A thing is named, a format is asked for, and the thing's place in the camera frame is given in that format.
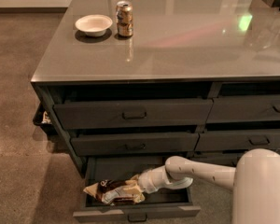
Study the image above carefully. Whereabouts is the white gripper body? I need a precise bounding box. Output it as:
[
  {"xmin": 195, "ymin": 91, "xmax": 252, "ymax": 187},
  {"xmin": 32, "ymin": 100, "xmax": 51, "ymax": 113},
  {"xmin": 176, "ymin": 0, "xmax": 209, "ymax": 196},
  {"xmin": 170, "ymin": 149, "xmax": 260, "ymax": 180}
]
[{"xmin": 138, "ymin": 166, "xmax": 193, "ymax": 194}]

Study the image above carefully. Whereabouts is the brown chip bag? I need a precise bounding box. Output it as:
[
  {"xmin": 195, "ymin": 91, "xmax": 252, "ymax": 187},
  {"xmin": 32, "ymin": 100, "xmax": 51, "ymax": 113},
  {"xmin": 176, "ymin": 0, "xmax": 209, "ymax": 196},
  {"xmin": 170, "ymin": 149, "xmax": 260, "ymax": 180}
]
[{"xmin": 83, "ymin": 175, "xmax": 145, "ymax": 205}]

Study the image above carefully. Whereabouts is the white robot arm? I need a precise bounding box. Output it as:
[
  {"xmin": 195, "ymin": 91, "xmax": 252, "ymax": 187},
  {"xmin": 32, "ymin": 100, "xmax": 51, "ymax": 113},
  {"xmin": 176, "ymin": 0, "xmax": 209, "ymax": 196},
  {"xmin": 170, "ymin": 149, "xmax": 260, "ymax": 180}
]
[{"xmin": 139, "ymin": 148, "xmax": 280, "ymax": 224}]

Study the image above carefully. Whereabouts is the open bottom left drawer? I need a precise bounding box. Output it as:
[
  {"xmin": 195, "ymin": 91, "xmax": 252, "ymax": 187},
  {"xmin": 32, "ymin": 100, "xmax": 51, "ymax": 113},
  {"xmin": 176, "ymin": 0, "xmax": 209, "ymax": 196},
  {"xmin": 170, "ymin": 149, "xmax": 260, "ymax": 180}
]
[{"xmin": 73, "ymin": 154, "xmax": 201, "ymax": 223}]

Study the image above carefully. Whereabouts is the middle left drawer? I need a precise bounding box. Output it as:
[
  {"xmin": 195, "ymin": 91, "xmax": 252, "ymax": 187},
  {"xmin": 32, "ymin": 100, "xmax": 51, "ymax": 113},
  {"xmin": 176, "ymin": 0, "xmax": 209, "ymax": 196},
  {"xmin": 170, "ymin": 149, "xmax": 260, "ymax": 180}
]
[{"xmin": 71, "ymin": 133, "xmax": 199, "ymax": 156}]

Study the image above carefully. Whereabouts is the top left drawer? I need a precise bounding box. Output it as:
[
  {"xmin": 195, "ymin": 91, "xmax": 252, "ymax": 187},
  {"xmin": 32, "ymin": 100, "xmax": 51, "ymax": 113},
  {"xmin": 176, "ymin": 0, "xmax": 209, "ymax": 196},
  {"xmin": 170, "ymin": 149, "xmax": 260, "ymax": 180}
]
[{"xmin": 53, "ymin": 99, "xmax": 213, "ymax": 130}]

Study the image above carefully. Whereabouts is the middle right drawer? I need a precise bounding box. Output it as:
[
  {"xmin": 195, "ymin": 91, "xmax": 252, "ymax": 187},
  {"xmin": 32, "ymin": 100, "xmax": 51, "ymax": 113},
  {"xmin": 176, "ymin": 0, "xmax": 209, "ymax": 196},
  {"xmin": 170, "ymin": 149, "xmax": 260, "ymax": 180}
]
[{"xmin": 195, "ymin": 130, "xmax": 280, "ymax": 152}]

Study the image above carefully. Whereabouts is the dark grey drawer cabinet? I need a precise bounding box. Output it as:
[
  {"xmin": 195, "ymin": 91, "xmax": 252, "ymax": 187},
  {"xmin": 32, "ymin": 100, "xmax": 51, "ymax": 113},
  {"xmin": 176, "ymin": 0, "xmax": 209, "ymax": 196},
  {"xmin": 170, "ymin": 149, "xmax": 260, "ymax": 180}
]
[{"xmin": 30, "ymin": 0, "xmax": 280, "ymax": 176}]

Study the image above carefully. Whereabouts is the top right drawer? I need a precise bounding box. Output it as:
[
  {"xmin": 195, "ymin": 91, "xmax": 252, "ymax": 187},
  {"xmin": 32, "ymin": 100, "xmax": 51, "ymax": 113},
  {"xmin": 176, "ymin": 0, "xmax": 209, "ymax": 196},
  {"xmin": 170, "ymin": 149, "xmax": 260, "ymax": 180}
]
[{"xmin": 207, "ymin": 95, "xmax": 280, "ymax": 123}]

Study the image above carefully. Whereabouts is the black bin beside cabinet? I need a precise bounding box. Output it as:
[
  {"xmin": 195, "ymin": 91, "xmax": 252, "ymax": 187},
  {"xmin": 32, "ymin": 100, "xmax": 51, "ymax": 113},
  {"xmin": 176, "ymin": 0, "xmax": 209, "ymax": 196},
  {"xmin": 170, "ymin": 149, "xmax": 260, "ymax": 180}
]
[{"xmin": 33, "ymin": 105, "xmax": 56, "ymax": 135}]

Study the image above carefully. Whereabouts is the white paper bowl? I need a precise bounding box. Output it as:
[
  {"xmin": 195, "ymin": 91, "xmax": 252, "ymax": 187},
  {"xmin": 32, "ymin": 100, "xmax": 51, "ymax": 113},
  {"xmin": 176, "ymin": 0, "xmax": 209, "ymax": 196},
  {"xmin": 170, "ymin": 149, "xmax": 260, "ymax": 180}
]
[{"xmin": 75, "ymin": 15, "xmax": 113, "ymax": 37}]

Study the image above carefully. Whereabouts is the gold soda can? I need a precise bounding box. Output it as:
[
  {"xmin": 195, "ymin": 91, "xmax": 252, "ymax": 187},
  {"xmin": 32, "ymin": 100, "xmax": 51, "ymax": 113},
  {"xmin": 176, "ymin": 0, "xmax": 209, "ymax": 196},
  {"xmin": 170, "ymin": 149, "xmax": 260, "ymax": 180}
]
[{"xmin": 116, "ymin": 0, "xmax": 133, "ymax": 37}]

